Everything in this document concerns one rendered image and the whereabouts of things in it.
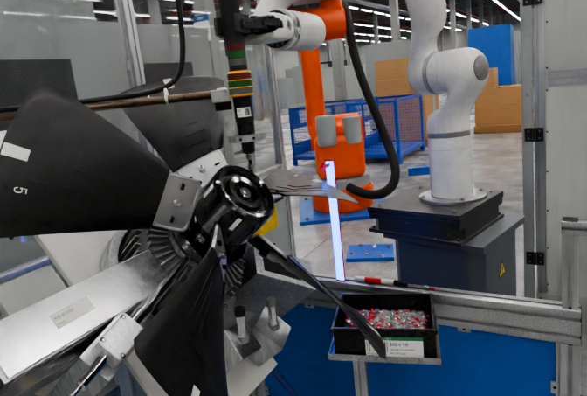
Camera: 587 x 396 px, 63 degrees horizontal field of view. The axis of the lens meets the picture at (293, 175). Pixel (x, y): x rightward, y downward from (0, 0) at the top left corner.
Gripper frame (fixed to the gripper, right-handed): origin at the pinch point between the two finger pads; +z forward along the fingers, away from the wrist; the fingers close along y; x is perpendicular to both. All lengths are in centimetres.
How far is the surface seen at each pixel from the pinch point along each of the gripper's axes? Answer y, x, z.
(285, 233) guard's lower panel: 70, -85, -123
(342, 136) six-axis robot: 139, -68, -363
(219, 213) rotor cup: -3.8, -30.5, 15.3
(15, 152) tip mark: 11.7, -16.4, 36.5
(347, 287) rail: -2, -65, -34
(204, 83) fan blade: 14.4, -9.3, -7.8
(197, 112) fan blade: 11.2, -14.9, -0.5
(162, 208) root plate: 4.3, -28.8, 19.3
